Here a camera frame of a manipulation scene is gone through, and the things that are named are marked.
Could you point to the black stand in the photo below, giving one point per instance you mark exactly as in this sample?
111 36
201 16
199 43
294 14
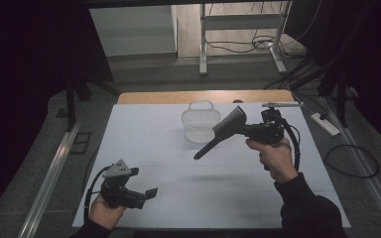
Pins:
71 102
341 99

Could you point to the aluminium rail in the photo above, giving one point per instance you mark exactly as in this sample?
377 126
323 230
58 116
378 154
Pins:
51 178
363 162

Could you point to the white metal desk frame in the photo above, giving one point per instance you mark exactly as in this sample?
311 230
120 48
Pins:
241 21

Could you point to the white plastic basket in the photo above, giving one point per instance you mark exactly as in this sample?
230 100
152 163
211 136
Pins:
196 124

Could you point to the person's left hand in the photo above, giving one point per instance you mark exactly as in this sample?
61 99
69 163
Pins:
105 211

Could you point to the white table mat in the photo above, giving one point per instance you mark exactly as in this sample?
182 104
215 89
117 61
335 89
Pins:
195 158

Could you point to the white power strip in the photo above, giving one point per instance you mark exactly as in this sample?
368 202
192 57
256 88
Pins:
325 125

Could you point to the person's right hand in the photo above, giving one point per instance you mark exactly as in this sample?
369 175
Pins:
274 158

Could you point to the wooden table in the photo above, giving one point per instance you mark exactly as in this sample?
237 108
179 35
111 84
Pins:
165 97

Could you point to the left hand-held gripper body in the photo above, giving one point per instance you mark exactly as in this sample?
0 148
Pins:
119 188

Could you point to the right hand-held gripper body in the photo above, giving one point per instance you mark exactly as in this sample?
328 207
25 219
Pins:
268 130

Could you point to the black plug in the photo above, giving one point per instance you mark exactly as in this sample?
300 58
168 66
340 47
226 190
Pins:
324 115

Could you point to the grey wall panel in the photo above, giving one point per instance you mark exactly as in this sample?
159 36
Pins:
132 29

